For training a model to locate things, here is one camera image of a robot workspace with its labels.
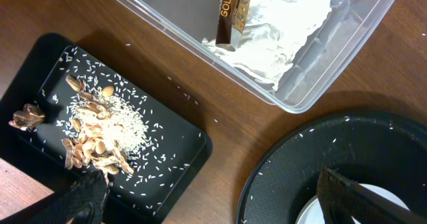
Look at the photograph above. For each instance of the round black tray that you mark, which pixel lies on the round black tray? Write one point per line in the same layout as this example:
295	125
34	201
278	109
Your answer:
370	147

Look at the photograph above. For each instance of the clear plastic waste bin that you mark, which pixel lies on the clear plastic waste bin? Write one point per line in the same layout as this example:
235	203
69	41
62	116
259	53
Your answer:
327	52

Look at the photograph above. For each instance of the peanut shells and rice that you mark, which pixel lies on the peanut shells and rice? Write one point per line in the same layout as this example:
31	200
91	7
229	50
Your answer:
107	131

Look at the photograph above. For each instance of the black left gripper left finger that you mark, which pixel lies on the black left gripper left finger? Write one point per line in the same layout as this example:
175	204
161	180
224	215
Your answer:
83	202

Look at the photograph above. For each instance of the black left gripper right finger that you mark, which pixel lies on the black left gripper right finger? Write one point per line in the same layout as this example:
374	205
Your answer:
345	201

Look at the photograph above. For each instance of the black rectangular bin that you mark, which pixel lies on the black rectangular bin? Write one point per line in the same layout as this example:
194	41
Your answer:
35	117

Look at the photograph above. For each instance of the white napkin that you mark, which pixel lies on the white napkin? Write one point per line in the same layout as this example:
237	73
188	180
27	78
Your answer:
275	31

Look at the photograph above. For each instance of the grey plate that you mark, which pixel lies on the grey plate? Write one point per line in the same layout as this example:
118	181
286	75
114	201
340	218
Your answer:
311	213

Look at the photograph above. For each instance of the gold snack wrapper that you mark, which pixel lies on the gold snack wrapper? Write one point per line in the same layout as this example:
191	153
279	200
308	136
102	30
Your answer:
231	23

